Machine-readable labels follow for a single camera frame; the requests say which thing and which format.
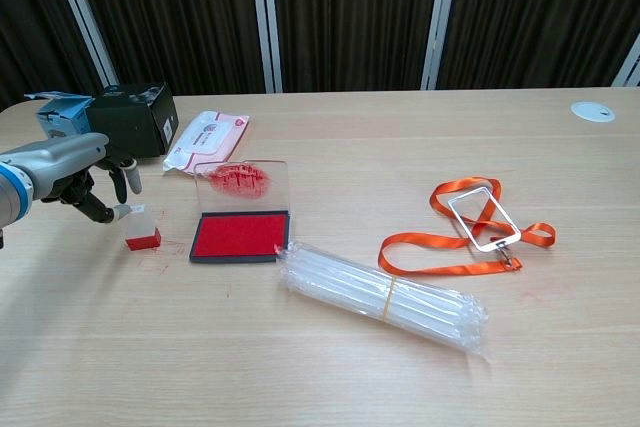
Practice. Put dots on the red ink pad case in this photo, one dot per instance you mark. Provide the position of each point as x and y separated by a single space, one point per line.
240 217

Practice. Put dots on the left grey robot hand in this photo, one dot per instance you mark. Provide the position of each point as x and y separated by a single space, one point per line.
60 157

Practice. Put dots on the bundle of wrapped clear straws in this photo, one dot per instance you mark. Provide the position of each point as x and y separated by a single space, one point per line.
380 297

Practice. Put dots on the blue cardboard box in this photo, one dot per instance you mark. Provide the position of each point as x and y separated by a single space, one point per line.
57 114

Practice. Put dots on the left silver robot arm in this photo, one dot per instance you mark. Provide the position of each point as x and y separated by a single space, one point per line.
12 192

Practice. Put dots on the pink wet wipes pack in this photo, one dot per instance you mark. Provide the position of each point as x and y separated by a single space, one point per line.
207 139

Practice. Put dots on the black cardboard box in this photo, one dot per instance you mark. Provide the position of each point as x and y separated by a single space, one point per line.
137 119

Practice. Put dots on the clear badge holder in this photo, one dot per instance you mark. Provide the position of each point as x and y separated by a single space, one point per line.
482 219

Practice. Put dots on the clear red-based stamp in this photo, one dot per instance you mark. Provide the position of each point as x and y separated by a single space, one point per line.
142 229

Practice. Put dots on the yellow rubber band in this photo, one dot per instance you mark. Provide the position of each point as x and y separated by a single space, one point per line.
388 299

